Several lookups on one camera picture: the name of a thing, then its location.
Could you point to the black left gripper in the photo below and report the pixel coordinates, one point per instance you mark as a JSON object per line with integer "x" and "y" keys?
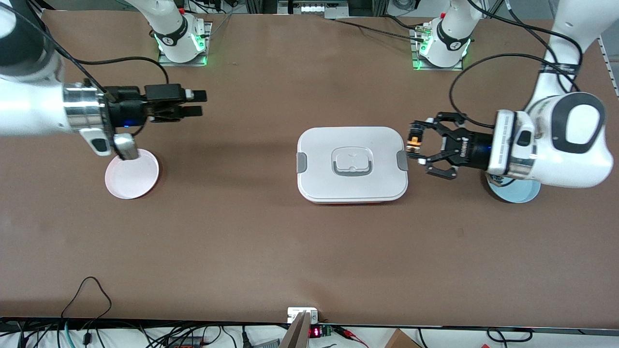
{"x": 475, "y": 149}

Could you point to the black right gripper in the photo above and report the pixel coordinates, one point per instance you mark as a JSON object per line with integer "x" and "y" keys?
{"x": 126, "y": 112}

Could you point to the orange push-button switch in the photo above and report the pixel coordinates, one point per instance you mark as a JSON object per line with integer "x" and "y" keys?
{"x": 415, "y": 141}

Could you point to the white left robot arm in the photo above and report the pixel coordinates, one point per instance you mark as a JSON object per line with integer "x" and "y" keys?
{"x": 570, "y": 145}

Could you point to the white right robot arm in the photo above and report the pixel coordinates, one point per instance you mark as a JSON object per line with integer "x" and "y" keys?
{"x": 29, "y": 111}

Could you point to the pink round plate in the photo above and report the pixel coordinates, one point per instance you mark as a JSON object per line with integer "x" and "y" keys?
{"x": 133, "y": 179}

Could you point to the light blue round plate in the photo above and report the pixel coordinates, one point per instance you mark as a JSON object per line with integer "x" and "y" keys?
{"x": 515, "y": 194}

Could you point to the white lidded lunch box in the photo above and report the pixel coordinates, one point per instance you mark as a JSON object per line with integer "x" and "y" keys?
{"x": 352, "y": 164}

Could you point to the brown cardboard box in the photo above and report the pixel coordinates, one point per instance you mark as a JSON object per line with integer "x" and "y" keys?
{"x": 401, "y": 340}

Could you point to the red clip test leads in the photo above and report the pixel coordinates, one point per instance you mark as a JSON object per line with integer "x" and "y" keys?
{"x": 350, "y": 334}

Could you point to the small white box device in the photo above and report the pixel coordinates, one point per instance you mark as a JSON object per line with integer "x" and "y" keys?
{"x": 297, "y": 313}

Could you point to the red digit display module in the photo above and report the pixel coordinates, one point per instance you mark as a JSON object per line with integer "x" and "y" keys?
{"x": 315, "y": 332}

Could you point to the grey angled metal bar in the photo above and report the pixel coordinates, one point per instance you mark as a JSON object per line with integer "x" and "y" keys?
{"x": 295, "y": 336}

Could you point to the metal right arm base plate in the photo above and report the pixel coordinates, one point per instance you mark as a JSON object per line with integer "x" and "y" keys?
{"x": 202, "y": 57}

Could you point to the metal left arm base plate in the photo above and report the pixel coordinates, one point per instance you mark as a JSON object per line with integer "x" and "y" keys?
{"x": 420, "y": 65}

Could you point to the perforated aluminium rail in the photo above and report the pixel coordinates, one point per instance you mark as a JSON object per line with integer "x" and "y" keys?
{"x": 609, "y": 63}

